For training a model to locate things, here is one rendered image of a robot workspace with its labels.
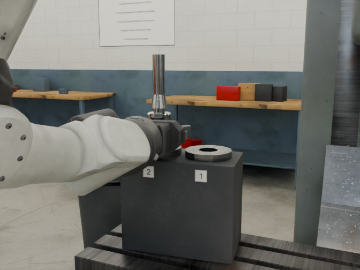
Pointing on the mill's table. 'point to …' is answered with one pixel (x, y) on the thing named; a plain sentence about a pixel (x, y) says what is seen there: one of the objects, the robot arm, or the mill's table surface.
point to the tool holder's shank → (158, 84)
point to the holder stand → (185, 204)
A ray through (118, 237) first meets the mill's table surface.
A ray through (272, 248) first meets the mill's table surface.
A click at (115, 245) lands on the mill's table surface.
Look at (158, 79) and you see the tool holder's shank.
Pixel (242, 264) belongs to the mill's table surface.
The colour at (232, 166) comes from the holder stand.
